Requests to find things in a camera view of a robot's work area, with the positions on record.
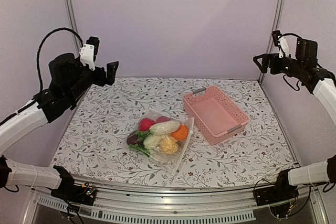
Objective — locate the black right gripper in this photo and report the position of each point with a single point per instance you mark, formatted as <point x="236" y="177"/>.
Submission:
<point x="274" y="58"/>

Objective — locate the orange toy fruit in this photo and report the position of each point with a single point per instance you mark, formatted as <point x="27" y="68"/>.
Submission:
<point x="181" y="134"/>

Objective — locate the red toy strawberry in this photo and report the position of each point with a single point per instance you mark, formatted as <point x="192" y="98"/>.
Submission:
<point x="162" y="119"/>

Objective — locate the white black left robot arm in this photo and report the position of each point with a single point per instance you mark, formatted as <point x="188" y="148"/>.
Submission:
<point x="18" y="164"/>

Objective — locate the red toy tomato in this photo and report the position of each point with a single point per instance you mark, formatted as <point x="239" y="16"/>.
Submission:
<point x="145" y="124"/>

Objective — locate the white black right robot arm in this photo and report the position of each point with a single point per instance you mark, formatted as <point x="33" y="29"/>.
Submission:
<point x="320" y="82"/>

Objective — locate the pink plastic basket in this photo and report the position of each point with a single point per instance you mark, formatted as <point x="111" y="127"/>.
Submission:
<point x="216" y="116"/>

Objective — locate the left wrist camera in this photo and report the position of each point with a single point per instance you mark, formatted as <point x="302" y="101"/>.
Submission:
<point x="88" y="52"/>

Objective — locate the clear zip top bag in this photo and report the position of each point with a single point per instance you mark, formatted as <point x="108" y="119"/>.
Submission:
<point x="168" y="162"/>

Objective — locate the white toy radish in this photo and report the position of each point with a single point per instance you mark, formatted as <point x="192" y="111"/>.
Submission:
<point x="146" y="142"/>
<point x="165" y="128"/>

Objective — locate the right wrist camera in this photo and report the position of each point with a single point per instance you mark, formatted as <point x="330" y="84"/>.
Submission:
<point x="281" y="43"/>

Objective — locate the yellow toy fruit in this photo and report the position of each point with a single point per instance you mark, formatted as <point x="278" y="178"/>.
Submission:
<point x="169" y="145"/>

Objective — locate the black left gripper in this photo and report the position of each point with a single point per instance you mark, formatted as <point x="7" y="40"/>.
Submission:
<point x="101" y="79"/>

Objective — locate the aluminium front rail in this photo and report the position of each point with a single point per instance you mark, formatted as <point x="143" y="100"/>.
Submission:
<point x="128" y="203"/>

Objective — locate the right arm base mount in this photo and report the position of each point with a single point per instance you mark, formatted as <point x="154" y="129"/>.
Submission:
<point x="274" y="194"/>

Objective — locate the left aluminium frame post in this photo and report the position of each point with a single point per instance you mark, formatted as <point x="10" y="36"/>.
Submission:
<point x="72" y="23"/>

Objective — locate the floral patterned table mat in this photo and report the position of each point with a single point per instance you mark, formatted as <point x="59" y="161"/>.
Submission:
<point x="93" y="144"/>

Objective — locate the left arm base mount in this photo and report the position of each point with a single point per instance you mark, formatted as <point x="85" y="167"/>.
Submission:
<point x="67" y="191"/>

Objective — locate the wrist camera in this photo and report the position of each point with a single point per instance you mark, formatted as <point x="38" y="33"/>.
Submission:
<point x="281" y="43"/>
<point x="88" y="52"/>

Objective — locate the right aluminium frame post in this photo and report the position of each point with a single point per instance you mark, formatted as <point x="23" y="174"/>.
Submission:
<point x="275" y="26"/>

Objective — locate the aluminium frame post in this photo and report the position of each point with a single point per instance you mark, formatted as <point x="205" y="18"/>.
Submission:
<point x="275" y="26"/>
<point x="72" y="23"/>

